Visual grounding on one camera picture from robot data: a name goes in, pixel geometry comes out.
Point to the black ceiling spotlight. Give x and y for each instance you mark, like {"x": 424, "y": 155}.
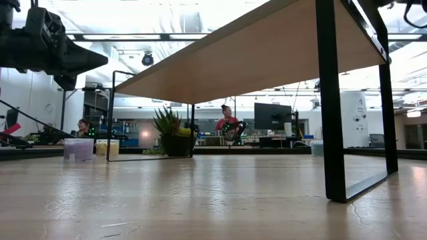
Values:
{"x": 147, "y": 60}

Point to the blue candle glass jar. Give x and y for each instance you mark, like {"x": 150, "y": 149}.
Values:
{"x": 316, "y": 149}

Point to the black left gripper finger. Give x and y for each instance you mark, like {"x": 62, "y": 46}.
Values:
{"x": 80, "y": 61}
{"x": 66, "y": 82}

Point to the clear plastic container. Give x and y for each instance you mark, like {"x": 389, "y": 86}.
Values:
{"x": 78, "y": 150}

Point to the potted succulent plant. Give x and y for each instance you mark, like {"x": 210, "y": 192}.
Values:
{"x": 175, "y": 143}

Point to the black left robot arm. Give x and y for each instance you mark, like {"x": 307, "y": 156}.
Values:
{"x": 8, "y": 15}

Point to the white round pillar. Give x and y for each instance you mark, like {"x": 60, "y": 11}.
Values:
{"x": 355, "y": 120}

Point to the small green plant sprig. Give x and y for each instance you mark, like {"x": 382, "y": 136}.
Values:
{"x": 153, "y": 152}

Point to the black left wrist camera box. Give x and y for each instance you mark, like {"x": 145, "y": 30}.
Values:
{"x": 43, "y": 21}

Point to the yellow candle glass jar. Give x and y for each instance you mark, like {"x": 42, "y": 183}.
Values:
{"x": 106, "y": 149}

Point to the wooden shelf riser black frame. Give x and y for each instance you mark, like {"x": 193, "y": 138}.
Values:
{"x": 267, "y": 60}

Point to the person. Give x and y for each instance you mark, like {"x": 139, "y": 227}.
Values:
{"x": 83, "y": 126}
{"x": 227, "y": 122}

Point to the round wall clock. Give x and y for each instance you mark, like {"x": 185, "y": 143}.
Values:
{"x": 49, "y": 108}

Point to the small black computer monitor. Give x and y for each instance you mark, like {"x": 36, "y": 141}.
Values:
{"x": 12, "y": 118}

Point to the black rig post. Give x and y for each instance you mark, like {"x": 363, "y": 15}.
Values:
{"x": 63, "y": 110}

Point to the dark shelving unit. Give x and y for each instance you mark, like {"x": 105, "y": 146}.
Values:
{"x": 95, "y": 106}

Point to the black angled bar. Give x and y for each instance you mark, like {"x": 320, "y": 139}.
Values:
{"x": 15, "y": 141}

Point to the red bar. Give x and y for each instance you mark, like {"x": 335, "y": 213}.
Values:
{"x": 11, "y": 129}

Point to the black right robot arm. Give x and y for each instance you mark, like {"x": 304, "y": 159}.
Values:
{"x": 393, "y": 2}

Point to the blue storage bin rack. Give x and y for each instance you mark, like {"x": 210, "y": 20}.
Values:
{"x": 130, "y": 142}

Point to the grey office chair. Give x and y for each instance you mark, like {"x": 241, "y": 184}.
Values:
{"x": 377, "y": 140}

